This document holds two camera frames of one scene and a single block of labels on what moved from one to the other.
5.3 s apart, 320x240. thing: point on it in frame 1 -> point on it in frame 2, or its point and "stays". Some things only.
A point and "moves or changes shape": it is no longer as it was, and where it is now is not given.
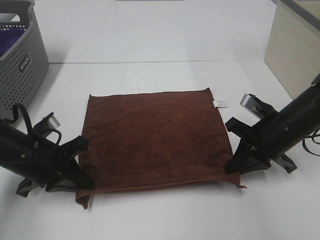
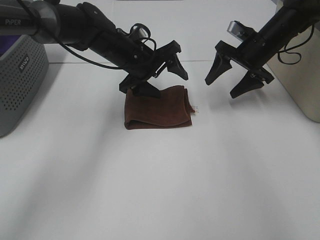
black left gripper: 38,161 -> 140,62
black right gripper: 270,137 -> 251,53
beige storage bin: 293,51 stays
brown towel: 139,140 moves or changes shape
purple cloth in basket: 9,37 stays
